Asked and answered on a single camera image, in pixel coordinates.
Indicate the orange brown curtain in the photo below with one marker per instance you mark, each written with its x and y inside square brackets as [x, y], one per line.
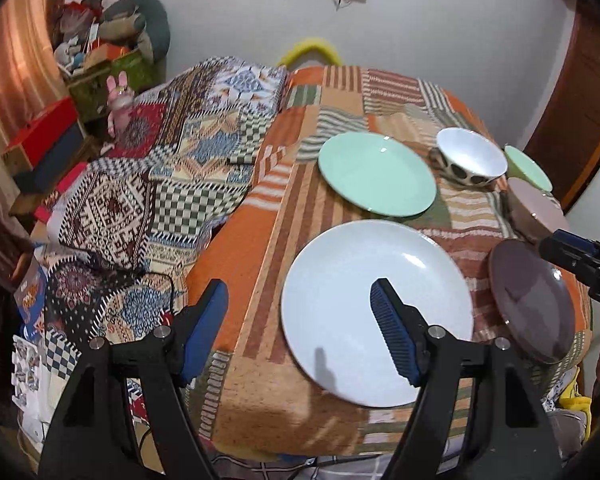
[10, 60]

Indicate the wooden door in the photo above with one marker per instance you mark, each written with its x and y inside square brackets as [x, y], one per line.
[580, 100]

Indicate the brown plate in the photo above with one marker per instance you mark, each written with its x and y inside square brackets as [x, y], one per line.
[530, 300]

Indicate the orange striped patchwork blanket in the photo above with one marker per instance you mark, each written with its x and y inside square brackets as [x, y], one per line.
[260, 240]

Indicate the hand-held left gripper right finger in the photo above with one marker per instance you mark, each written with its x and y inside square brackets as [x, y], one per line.
[392, 331]

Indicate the mint green plate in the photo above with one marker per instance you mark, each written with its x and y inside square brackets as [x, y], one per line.
[375, 172]

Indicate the pink bunny toy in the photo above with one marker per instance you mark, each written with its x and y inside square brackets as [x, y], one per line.
[117, 105]

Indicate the green patterned box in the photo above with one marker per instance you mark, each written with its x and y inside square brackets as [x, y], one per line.
[130, 72]

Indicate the checkered patterned quilt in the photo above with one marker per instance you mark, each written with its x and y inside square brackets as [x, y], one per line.
[180, 160]

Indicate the yellow hoop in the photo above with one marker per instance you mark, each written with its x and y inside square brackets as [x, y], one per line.
[307, 44]

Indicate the dark blue box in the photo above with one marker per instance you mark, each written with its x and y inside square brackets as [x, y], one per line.
[55, 155]

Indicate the large white plate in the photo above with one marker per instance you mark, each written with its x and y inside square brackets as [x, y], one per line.
[340, 285]

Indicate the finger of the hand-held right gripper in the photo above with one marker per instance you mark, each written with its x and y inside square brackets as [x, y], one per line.
[562, 256]
[574, 240]

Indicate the pile of toys and bags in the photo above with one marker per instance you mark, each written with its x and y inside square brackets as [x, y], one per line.
[75, 35]

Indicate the grey green stuffed toy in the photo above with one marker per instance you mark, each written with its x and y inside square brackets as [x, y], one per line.
[150, 20]

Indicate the pink bowl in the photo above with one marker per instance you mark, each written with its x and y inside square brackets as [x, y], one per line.
[535, 210]

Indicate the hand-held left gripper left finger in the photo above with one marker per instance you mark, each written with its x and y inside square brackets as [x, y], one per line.
[206, 329]

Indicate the blue printed box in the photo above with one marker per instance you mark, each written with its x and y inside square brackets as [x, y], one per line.
[30, 300]

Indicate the yellow cartoon printed cloth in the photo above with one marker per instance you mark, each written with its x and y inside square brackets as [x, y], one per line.
[575, 395]

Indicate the red box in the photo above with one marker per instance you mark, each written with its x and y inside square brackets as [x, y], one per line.
[50, 120]

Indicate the spotted white bowl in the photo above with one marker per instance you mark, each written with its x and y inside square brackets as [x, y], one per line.
[470, 152]

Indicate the mint green bowl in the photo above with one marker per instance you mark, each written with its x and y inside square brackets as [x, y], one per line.
[527, 170]

